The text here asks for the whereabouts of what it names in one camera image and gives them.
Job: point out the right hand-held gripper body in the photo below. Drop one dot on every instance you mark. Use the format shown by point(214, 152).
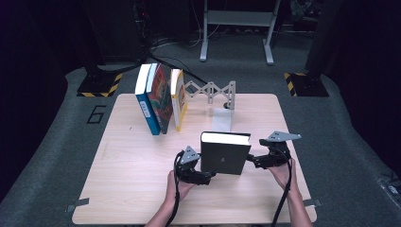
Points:
point(277, 154)

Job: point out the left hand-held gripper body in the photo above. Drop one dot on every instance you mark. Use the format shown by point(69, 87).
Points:
point(189, 168)

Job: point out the black hardcover book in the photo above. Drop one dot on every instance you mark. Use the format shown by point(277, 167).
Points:
point(223, 157)

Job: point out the grey expandable book rack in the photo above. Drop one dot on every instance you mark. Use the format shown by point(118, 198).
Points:
point(222, 121)

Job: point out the yellow book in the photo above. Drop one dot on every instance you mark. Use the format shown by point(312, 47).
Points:
point(179, 94)

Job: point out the red picture book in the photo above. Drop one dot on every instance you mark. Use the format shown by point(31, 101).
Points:
point(162, 97)

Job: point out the blue book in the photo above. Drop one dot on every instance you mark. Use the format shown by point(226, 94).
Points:
point(148, 104)

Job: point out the person's left hand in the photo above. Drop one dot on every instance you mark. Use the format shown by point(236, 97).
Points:
point(179, 189)

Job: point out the person's right hand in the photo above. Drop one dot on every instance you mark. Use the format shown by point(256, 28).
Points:
point(285, 178)

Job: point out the grey tape strip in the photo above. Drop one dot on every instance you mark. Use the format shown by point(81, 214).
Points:
point(315, 202)
point(77, 204)

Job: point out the black stand base striped edge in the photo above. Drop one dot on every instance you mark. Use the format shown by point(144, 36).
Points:
point(310, 86)
point(99, 86)

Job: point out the white metal stand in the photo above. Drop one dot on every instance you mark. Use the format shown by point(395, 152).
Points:
point(239, 18)

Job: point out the black equipment cabinet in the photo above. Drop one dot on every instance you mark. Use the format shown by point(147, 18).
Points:
point(116, 31)

